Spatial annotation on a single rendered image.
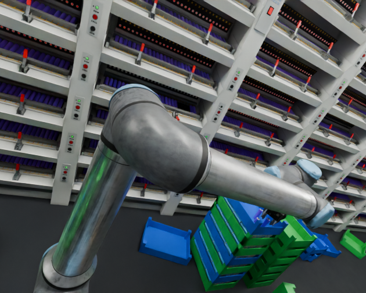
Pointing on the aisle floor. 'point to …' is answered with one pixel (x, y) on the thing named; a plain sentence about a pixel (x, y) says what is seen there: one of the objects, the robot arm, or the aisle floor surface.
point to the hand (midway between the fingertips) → (268, 218)
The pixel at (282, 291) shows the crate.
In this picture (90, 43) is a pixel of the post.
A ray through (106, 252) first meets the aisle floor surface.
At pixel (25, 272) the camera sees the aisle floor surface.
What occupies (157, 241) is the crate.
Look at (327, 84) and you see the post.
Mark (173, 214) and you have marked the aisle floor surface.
